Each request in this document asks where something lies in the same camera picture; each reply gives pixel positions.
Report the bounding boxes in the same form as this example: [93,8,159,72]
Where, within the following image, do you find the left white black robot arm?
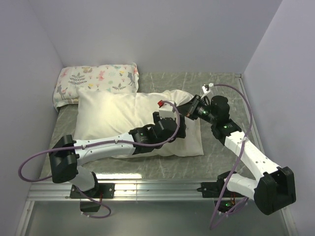
[49,112,186,198]

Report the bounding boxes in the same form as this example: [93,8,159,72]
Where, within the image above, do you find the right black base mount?
[197,172,242,213]

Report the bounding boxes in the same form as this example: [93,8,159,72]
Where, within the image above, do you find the aluminium front rail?
[27,180,237,202]

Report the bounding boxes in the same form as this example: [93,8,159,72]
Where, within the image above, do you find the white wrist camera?
[201,83,214,99]
[157,100,177,120]

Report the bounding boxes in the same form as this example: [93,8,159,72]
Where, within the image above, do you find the white pillow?
[154,89,204,157]

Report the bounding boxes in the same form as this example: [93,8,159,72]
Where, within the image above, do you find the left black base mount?
[69,183,115,213]

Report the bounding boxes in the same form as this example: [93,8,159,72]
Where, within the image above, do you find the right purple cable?
[209,84,254,231]

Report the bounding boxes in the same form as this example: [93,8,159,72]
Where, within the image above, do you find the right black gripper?
[175,95,217,125]

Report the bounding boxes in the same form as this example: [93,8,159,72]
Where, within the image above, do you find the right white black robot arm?
[177,95,296,215]

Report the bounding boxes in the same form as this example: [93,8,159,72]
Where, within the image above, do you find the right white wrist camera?
[201,83,214,99]

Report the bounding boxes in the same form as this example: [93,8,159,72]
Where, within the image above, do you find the purple cable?
[19,99,179,218]
[209,84,254,231]

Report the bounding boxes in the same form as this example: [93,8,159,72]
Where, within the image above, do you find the animal print small pillow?
[53,63,139,110]

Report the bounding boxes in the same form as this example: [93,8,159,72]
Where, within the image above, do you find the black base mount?
[197,172,242,213]
[69,183,115,213]

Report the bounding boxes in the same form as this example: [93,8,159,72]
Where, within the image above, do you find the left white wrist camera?
[157,100,177,120]

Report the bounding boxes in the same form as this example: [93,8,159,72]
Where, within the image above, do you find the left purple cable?
[19,99,179,218]

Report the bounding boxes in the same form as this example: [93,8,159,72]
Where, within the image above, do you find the cream satin pillowcase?
[73,88,195,158]

